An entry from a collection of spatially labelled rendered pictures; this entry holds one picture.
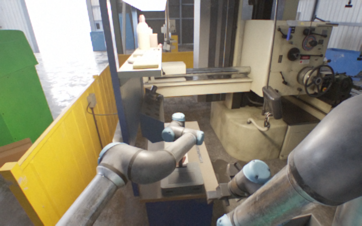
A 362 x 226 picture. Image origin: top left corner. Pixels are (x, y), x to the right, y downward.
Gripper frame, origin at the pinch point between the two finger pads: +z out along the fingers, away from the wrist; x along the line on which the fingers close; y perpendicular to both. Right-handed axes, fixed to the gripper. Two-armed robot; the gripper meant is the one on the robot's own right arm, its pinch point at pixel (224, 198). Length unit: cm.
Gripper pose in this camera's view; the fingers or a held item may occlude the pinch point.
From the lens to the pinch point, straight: 89.1
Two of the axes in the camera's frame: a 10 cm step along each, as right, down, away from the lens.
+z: -1.7, 6.4, 7.5
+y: 1.1, 7.7, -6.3
